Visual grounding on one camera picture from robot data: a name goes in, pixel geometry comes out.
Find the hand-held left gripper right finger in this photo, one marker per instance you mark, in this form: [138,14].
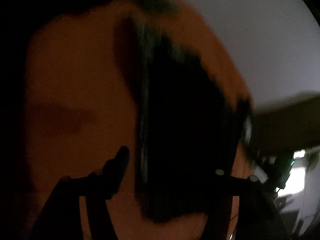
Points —
[246,187]

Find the brown wooden door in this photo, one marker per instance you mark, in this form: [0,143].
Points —
[287,125]

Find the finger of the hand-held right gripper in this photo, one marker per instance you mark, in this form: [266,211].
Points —
[247,135]

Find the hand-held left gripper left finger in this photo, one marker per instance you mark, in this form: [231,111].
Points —
[122,156]

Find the metal framed glass door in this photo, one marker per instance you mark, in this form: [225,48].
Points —
[300,185]

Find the orange bed blanket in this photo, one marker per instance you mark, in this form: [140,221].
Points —
[82,92]

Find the black paisley garment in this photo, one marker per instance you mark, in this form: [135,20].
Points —
[185,120]

